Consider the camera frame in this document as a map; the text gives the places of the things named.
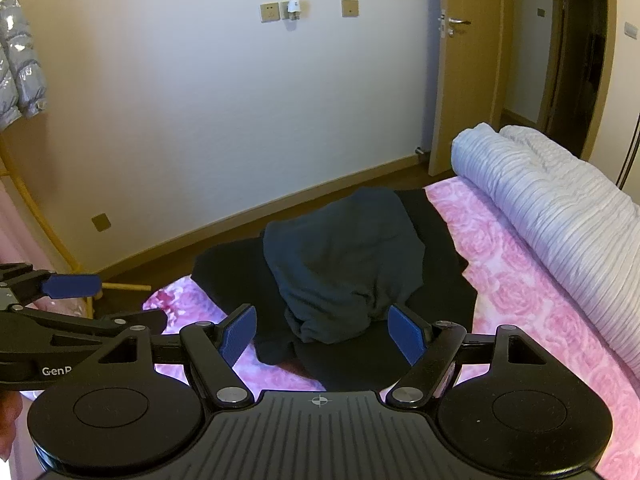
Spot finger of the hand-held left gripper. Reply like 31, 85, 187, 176
0, 262, 104, 307
0, 307, 169, 356

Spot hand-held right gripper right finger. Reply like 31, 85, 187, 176
387, 302, 547, 408

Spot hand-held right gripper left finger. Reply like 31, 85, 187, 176
96, 303, 259, 409

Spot black garment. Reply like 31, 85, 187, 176
192, 187, 484, 394

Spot dark teal long-sleeve sweater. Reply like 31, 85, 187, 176
262, 187, 427, 367

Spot person's left forearm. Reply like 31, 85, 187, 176
0, 392, 25, 448

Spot yellow wooden rack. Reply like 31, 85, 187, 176
0, 137, 152, 319

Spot pink cloth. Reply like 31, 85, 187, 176
0, 177, 68, 311

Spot pink floral bedsheet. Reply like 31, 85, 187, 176
0, 175, 640, 480

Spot white ribbed blanket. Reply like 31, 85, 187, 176
450, 122, 640, 377

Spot silver puffer jacket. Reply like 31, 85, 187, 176
0, 0, 49, 134

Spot wooden door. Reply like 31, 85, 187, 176
427, 0, 516, 178

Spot wooden door frame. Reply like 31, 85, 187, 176
502, 0, 619, 162

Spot silver door handle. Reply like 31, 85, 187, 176
438, 9, 472, 39

